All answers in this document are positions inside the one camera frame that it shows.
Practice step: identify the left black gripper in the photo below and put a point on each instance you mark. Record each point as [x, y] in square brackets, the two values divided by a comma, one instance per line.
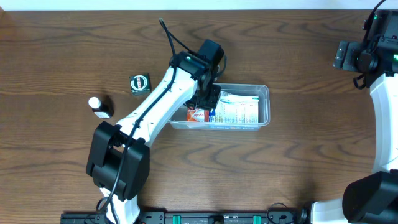
[204, 101]

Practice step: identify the white Panadol tube box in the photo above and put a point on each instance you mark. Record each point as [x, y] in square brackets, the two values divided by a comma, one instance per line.
[230, 98]

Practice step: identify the red Panadol ActiFast box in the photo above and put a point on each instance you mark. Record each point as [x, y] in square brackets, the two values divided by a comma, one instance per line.
[197, 115]

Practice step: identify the blue cooling patch box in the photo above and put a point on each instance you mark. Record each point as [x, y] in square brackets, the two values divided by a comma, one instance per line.
[247, 113]

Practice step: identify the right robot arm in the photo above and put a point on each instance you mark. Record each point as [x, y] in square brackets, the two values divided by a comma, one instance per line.
[372, 199]

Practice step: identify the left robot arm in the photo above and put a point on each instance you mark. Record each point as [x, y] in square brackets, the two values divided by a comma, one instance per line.
[119, 158]

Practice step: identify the clear plastic container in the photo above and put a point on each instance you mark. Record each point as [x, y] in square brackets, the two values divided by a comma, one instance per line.
[178, 120]

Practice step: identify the green Zam-Buk box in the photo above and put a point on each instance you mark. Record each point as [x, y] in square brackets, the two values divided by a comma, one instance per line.
[140, 84]

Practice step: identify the dark brown medicine bottle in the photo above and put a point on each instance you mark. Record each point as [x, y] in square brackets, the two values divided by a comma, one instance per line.
[99, 108]

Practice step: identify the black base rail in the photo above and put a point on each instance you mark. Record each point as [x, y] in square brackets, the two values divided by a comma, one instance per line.
[140, 216]

